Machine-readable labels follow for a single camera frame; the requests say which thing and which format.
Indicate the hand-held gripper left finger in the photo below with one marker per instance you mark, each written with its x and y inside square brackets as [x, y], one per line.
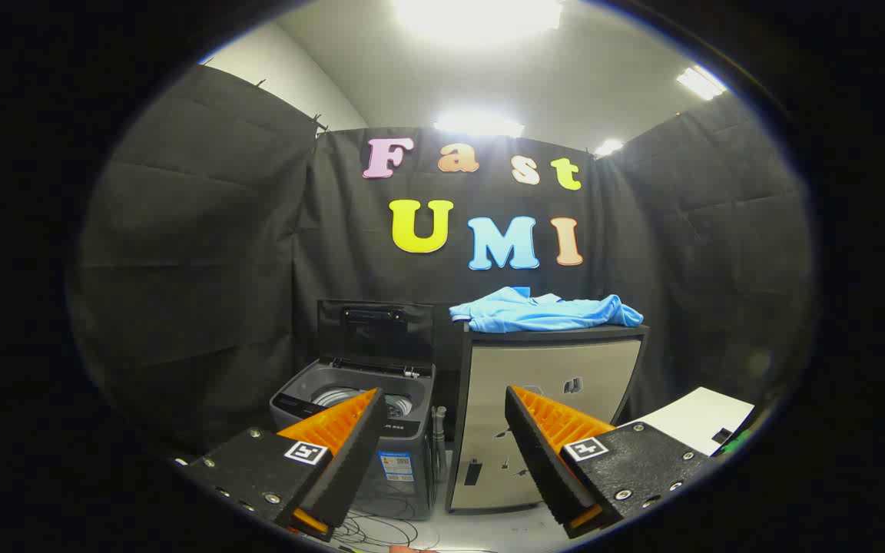
[350, 461]

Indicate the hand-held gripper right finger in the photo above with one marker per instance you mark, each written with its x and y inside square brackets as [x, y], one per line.
[538, 453]

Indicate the grey washing machine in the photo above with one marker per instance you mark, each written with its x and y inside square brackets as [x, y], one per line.
[404, 442]

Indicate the light blue polo shirt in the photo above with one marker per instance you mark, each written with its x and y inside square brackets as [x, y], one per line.
[542, 313]

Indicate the beige cabinet with black top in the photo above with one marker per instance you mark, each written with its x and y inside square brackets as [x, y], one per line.
[519, 369]

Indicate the white table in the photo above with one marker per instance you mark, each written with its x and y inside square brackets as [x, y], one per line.
[700, 418]

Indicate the small black item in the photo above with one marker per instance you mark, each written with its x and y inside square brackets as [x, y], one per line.
[721, 435]

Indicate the green object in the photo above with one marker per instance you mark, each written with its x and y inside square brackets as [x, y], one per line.
[734, 443]

